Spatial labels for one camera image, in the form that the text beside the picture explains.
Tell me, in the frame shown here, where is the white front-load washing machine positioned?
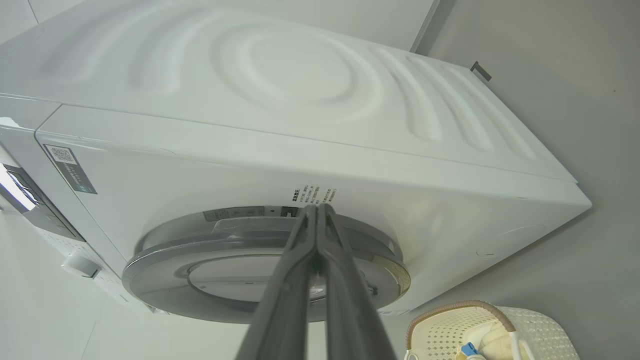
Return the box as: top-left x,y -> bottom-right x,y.
0,0 -> 593,326

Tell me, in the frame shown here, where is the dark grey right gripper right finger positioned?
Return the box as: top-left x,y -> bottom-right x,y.
318,203 -> 397,360

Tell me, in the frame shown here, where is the cream perforated laundry basket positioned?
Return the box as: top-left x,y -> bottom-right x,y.
404,300 -> 581,360

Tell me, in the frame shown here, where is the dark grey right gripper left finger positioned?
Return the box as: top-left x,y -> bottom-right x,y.
235,204 -> 319,360

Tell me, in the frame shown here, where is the grey glass washing machine door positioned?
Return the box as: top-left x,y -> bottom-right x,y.
121,205 -> 412,325

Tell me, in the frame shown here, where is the cream garment with blue cuffs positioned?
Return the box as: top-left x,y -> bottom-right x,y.
460,320 -> 526,360

